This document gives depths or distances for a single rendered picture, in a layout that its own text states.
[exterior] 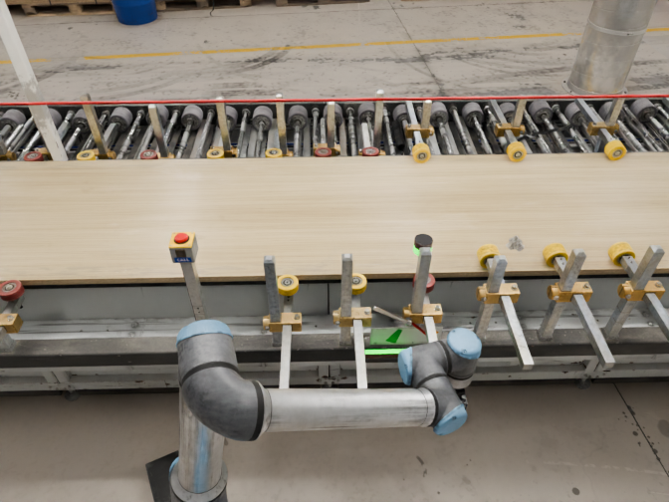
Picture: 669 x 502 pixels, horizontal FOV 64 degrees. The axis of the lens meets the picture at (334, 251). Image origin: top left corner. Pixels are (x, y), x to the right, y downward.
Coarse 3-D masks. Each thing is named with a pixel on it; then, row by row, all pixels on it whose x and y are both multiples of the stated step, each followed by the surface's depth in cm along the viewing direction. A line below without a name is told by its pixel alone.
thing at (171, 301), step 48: (48, 288) 205; (96, 288) 206; (144, 288) 207; (240, 288) 208; (336, 288) 210; (384, 288) 210; (528, 288) 213; (0, 384) 249; (96, 384) 251; (144, 384) 252; (384, 384) 261; (480, 384) 264; (528, 384) 265
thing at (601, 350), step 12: (564, 264) 193; (576, 300) 180; (576, 312) 180; (588, 312) 176; (588, 324) 172; (588, 336) 172; (600, 336) 169; (600, 348) 165; (600, 360) 165; (612, 360) 162
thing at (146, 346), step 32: (0, 352) 196; (32, 352) 196; (64, 352) 196; (96, 352) 196; (128, 352) 196; (160, 352) 196; (256, 352) 197; (320, 352) 198; (352, 352) 198; (512, 352) 201; (544, 352) 202; (576, 352) 202; (640, 352) 203
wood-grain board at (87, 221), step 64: (0, 192) 234; (64, 192) 234; (128, 192) 234; (192, 192) 234; (256, 192) 234; (320, 192) 234; (384, 192) 234; (448, 192) 234; (512, 192) 234; (576, 192) 234; (640, 192) 234; (0, 256) 204; (64, 256) 204; (128, 256) 204; (256, 256) 204; (320, 256) 204; (384, 256) 204; (448, 256) 204; (512, 256) 204; (640, 256) 204
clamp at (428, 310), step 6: (408, 306) 190; (426, 306) 190; (432, 306) 190; (402, 312) 192; (408, 312) 188; (426, 312) 188; (432, 312) 188; (438, 312) 188; (414, 318) 188; (420, 318) 188; (438, 318) 189
